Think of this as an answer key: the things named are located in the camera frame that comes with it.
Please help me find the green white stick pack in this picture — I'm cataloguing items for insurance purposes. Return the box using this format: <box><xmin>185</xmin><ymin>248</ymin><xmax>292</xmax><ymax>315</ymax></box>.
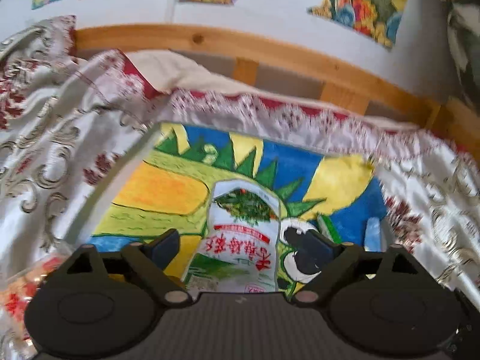
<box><xmin>316</xmin><ymin>214</ymin><xmax>343</xmax><ymax>244</ymax></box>

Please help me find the white green pickle packet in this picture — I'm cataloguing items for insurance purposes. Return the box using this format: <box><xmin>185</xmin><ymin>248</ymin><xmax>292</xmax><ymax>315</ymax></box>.
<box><xmin>183</xmin><ymin>179</ymin><xmax>281</xmax><ymax>297</ymax></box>

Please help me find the rice cracker pack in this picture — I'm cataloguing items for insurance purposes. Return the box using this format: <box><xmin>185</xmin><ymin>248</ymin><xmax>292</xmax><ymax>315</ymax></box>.
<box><xmin>1</xmin><ymin>253</ymin><xmax>67</xmax><ymax>323</ymax></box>

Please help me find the grey tray with drawing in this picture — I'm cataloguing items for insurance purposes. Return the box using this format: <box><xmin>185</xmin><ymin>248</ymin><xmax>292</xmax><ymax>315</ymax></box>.
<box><xmin>90</xmin><ymin>124</ymin><xmax>386</xmax><ymax>295</ymax></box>

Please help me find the floral satin bedspread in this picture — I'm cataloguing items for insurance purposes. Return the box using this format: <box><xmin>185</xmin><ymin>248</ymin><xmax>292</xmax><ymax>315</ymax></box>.
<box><xmin>0</xmin><ymin>14</ymin><xmax>480</xmax><ymax>360</ymax></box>

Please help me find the beige pillow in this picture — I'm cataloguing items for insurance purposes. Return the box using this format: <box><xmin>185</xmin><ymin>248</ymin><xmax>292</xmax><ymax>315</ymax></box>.
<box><xmin>126</xmin><ymin>50</ymin><xmax>260</xmax><ymax>95</ymax></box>

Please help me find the landscape hills drawing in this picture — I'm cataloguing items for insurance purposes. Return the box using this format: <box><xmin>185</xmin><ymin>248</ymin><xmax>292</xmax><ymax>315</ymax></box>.
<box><xmin>307</xmin><ymin>0</ymin><xmax>408</xmax><ymax>49</ymax></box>

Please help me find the wooden bed frame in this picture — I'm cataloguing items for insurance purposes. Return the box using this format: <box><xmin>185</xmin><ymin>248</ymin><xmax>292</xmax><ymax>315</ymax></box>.
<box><xmin>76</xmin><ymin>24</ymin><xmax>479</xmax><ymax>158</ymax></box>

